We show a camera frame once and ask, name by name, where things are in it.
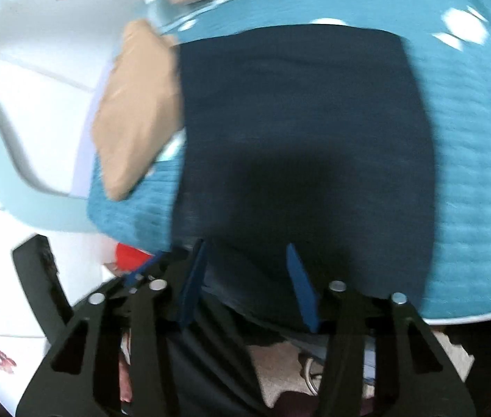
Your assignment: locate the tan folded cloth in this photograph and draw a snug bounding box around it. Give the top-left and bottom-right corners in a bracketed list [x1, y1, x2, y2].
[92, 19, 184, 203]

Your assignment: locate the beige cloth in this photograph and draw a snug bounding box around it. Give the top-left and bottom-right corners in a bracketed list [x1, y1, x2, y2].
[245, 341, 322, 407]

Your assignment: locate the pale blue bed frame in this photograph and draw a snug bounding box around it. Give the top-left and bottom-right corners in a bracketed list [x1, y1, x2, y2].
[0, 69, 95, 234]

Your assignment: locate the teal quilted fish-print bedspread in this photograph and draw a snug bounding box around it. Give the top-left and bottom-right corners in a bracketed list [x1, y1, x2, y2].
[85, 0, 491, 326]

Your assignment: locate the dark denim jacket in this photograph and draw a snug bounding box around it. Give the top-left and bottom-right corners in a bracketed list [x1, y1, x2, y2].
[172, 24, 438, 326]

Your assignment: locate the person's dark clothing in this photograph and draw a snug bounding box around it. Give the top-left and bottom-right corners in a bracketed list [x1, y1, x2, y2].
[119, 297, 281, 417]

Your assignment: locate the red object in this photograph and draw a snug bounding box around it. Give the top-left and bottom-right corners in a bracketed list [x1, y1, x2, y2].
[114, 243, 156, 275]

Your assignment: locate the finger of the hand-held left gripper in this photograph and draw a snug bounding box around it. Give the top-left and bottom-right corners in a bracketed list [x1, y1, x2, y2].
[107, 247, 192, 297]

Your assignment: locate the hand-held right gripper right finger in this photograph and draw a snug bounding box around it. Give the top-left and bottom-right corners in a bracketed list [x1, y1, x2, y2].
[286, 242, 476, 417]

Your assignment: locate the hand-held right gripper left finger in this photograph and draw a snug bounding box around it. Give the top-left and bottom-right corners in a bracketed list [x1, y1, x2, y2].
[15, 239, 209, 417]

